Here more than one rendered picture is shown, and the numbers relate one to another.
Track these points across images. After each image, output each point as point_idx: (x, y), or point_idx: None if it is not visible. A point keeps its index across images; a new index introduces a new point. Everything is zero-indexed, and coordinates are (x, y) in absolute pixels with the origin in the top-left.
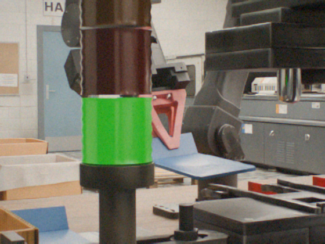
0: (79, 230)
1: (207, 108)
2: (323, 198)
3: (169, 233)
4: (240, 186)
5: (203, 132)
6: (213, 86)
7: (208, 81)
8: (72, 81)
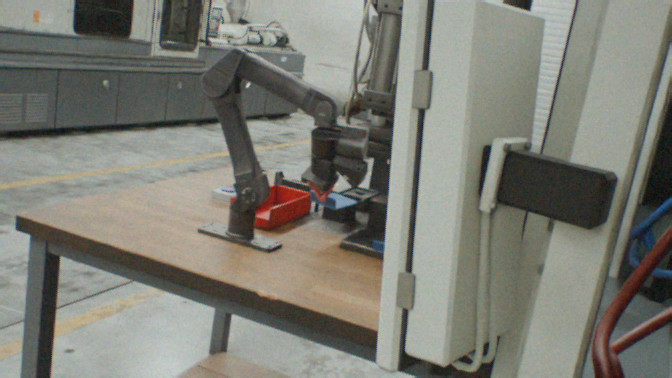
0: (338, 262)
1: (264, 175)
2: (354, 192)
3: (315, 244)
4: (130, 237)
5: (269, 191)
6: (257, 161)
7: (254, 158)
8: (362, 179)
